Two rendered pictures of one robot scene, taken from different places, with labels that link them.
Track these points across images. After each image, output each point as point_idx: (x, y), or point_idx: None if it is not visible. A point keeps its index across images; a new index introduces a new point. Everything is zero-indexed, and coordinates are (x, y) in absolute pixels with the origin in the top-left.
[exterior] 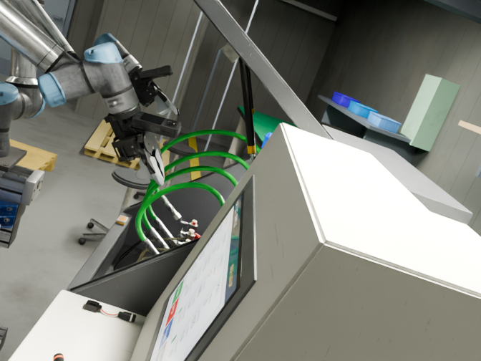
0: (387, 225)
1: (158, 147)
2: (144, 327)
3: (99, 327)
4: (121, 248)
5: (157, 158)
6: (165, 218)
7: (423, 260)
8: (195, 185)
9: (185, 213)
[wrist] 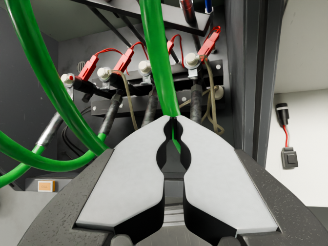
0: None
1: (51, 218)
2: (306, 86)
3: (322, 137)
4: (68, 171)
5: (148, 177)
6: (16, 139)
7: None
8: None
9: (1, 116)
